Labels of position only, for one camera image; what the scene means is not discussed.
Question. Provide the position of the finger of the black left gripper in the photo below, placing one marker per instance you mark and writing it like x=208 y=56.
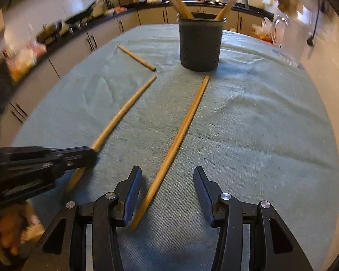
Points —
x=75 y=157

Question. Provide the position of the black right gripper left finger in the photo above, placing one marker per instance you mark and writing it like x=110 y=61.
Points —
x=62 y=246

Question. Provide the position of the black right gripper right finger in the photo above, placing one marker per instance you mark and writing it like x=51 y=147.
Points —
x=272 y=244

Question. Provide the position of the snack bags on counter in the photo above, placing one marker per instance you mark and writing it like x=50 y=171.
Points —
x=23 y=58

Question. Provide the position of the black frying pan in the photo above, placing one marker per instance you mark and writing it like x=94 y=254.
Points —
x=81 y=15

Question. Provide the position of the dark perforated utensil holder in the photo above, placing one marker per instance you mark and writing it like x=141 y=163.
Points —
x=200 y=41

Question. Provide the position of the plastic bag with food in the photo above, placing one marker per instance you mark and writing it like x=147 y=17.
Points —
x=263 y=31

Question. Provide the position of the clear glass pitcher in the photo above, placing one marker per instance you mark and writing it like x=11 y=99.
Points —
x=291 y=30

